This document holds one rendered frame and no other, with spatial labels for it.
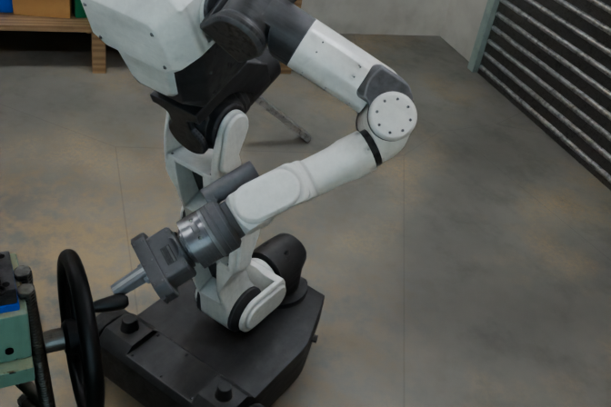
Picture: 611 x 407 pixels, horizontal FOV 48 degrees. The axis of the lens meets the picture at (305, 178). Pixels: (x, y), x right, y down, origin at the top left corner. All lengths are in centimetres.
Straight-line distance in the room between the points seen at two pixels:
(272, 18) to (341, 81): 15
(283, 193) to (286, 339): 111
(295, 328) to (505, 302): 95
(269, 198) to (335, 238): 177
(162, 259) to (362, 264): 169
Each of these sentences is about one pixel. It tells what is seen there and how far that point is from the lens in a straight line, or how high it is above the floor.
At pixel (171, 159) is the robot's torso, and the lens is 161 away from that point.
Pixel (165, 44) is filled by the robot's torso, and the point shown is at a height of 123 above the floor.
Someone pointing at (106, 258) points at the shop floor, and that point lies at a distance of 262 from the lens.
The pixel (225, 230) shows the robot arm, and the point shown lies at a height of 104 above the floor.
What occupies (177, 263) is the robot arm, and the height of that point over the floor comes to 99.
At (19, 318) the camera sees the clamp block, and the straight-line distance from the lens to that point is 107.
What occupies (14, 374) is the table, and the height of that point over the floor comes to 86.
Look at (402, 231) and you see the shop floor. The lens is 296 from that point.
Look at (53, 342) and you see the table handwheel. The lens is 122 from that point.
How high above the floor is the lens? 171
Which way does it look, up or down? 33 degrees down
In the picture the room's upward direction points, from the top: 10 degrees clockwise
